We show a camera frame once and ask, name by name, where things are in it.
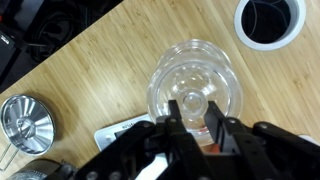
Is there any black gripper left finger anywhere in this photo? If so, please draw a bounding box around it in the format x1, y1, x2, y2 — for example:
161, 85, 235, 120
76, 99, 215, 180

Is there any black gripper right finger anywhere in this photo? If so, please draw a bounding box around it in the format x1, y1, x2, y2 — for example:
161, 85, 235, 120
203, 100, 320, 180

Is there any white kitchen scale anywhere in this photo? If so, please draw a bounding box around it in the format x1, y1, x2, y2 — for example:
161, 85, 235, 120
94, 113, 168, 180

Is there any dark metallic round object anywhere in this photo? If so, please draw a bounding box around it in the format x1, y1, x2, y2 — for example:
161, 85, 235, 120
6, 158, 78, 180

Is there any silver metal funnel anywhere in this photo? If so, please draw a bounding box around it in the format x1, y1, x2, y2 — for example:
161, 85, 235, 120
0, 94, 56, 168

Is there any white table cable grommet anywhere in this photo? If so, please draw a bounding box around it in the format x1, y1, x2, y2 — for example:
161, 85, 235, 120
233, 0, 307, 52

